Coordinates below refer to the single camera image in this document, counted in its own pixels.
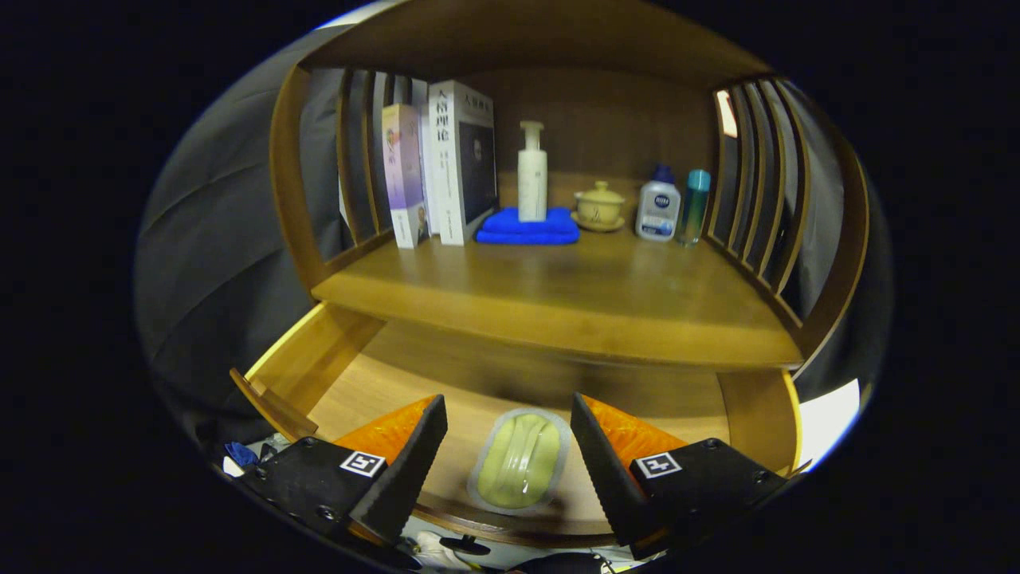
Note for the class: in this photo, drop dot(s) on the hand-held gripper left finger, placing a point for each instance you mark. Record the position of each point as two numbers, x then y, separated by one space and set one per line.
410 470

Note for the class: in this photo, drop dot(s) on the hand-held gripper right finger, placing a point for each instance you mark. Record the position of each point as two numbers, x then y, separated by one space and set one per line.
607 470

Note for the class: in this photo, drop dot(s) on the green scrub brush with sponge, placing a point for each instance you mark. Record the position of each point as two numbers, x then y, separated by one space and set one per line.
519 461

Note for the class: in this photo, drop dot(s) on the wooden drawer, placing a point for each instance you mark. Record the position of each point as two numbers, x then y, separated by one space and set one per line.
398 383

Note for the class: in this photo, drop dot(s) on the black drawer knob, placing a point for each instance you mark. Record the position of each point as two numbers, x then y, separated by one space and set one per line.
464 546

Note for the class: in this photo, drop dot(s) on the wooden countertop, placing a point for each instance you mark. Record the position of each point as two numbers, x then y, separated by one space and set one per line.
574 295

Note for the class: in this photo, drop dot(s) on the wooden cabinet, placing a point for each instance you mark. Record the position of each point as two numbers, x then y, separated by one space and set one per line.
606 119

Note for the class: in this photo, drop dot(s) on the small blue rag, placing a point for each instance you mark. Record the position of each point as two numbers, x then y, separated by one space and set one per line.
239 454

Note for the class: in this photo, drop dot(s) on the white box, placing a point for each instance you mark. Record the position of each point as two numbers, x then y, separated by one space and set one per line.
829 418

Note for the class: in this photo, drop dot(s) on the blue folded towel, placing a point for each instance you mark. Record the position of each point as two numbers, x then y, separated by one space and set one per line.
527 229

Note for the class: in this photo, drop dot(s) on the yellow lidded ceramic teacup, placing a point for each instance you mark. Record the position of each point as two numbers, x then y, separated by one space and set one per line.
599 207

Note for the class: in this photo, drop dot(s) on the white bottle with blue cap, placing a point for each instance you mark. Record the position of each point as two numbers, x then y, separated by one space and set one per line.
658 209

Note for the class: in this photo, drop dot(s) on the teal bottle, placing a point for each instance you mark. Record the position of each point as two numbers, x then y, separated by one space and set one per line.
694 207

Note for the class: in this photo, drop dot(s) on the purple book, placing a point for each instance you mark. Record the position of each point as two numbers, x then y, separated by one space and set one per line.
405 175

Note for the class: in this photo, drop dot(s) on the white pump bottle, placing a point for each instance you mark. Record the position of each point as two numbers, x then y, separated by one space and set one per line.
532 179

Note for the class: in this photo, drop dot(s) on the thick white and black book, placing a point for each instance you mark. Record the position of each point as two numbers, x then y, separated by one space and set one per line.
462 159

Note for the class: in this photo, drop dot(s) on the thin white book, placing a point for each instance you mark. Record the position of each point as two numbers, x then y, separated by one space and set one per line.
422 119

